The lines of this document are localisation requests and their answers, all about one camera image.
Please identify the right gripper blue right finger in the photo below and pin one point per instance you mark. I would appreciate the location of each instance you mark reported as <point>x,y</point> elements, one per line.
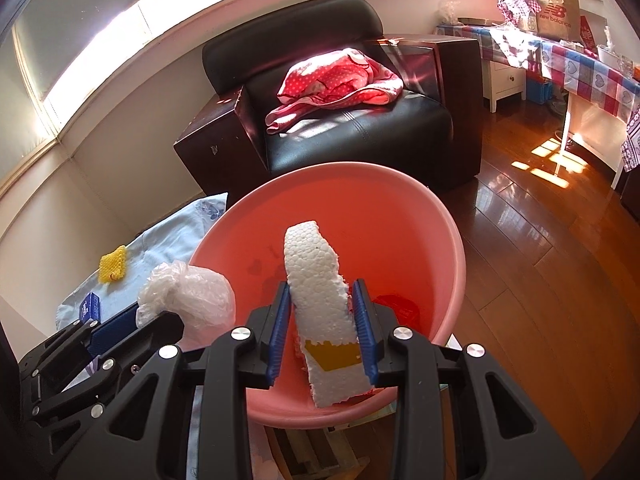
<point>368,331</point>

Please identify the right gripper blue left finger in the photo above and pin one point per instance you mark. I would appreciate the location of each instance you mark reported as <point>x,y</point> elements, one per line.
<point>276,328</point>

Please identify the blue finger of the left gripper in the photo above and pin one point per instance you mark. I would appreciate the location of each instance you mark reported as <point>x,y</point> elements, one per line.
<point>108,334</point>

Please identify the white styrofoam piece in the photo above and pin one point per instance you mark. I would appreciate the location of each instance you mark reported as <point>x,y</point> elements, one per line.
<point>325,326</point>

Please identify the yellow foam fruit net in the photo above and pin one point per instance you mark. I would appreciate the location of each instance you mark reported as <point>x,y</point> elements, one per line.
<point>113,266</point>

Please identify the clear plastic bag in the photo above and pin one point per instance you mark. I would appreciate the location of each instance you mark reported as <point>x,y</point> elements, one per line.
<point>204,300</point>

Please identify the blue Tempo tissue pack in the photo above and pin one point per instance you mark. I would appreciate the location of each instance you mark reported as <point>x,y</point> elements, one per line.
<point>90,308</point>

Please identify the light blue floral tablecloth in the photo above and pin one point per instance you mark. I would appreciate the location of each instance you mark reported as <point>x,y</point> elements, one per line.
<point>174,238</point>

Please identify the black leather armchair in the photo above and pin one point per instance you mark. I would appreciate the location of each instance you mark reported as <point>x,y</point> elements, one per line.
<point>433,131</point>

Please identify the red polka dot garment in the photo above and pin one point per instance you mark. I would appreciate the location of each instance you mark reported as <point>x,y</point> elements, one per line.
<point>332,81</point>

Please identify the white drawer cabinet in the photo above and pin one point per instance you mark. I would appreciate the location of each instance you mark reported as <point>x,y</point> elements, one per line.
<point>501,81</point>

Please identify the checkered cloth side table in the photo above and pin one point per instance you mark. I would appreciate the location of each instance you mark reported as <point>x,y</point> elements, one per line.
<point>600,99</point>

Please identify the brown paper shopping bag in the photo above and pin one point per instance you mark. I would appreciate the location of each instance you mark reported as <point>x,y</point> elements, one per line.
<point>559,20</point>

